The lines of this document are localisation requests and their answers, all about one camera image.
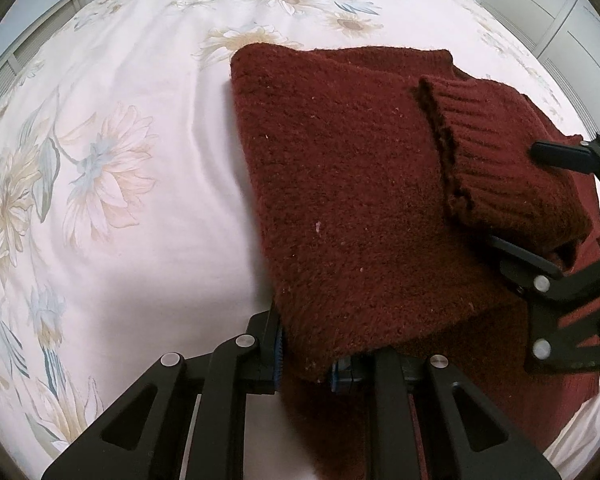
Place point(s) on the floral pink bedspread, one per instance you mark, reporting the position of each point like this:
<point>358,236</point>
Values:
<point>127,219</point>

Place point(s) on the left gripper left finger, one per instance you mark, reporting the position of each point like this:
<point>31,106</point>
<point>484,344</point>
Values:
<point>184,417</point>

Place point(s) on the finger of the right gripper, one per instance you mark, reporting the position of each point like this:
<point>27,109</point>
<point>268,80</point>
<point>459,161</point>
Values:
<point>563,310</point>
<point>583,158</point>

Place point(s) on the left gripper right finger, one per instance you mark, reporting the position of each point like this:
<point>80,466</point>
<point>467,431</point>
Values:
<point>425,420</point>

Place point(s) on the left white cabinet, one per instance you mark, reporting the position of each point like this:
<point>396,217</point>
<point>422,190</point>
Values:
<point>24,47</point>

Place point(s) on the dark red knit sweater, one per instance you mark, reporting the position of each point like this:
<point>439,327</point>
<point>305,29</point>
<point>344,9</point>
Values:
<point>373,171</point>

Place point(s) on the white wardrobe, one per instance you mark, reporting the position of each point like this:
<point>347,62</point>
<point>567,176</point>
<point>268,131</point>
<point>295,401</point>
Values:
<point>564,35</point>

